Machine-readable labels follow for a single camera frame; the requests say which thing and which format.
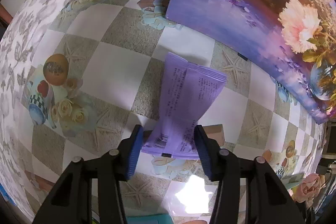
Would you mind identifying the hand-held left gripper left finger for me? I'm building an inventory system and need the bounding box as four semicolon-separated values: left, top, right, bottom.
31;124;144;224

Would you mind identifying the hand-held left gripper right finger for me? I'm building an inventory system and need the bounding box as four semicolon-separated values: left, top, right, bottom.
194;124;307;224

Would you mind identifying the purple wipes packet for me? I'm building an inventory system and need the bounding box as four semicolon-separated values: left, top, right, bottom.
140;52;227;161

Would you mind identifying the teal shallow tray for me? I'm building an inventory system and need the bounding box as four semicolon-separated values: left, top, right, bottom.
281;174;305;188

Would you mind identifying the turquoise plastic case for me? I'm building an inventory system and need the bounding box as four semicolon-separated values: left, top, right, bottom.
126;214;174;224

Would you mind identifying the flower painting poster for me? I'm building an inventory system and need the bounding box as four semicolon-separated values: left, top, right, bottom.
165;0;336;125

